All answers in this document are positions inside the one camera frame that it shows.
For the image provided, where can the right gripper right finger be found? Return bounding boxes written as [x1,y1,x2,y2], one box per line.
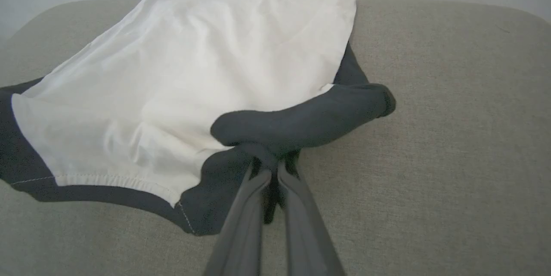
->
[278,163,346,276]

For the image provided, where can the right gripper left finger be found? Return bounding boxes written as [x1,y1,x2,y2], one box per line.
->
[204,165,272,276]

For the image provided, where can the black and white shirt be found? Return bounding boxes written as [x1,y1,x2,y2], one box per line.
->
[0,0,396,237]

